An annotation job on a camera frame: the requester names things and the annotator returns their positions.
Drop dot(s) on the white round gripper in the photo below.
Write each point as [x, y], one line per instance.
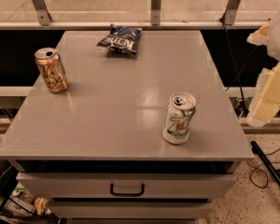
[266, 102]

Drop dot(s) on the white green 7up can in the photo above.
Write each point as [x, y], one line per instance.
[180, 111]

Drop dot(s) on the blue Kettle chip bag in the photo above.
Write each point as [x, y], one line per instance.
[121, 39]

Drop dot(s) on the gold brown soda can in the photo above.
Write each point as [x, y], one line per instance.
[51, 68]

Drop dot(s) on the black stand leg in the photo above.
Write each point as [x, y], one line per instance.
[257, 150]

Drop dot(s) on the grey drawer cabinet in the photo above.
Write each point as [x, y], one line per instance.
[107, 129]

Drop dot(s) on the clutter items on floor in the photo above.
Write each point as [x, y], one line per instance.
[22, 203]

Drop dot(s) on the right metal window bracket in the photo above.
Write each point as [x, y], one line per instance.
[229, 16]

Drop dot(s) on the metal window bracket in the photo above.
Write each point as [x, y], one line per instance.
[229, 16]
[155, 14]
[42, 13]

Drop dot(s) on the middle metal window bracket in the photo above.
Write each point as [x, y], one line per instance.
[155, 14]

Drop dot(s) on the black upper drawer handle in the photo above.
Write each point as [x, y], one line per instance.
[118, 191]

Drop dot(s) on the left metal window bracket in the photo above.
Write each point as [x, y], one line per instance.
[42, 13]

